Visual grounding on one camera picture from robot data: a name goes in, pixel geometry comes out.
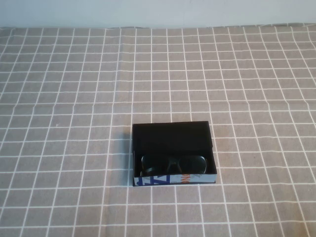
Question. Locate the black framed glasses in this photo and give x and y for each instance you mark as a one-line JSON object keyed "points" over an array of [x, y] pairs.
{"points": [[192, 164]]}

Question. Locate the grey white-checked tablecloth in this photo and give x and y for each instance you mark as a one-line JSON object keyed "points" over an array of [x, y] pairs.
{"points": [[74, 98]]}

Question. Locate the black printed glasses case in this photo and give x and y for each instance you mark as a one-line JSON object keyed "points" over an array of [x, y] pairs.
{"points": [[170, 138]]}

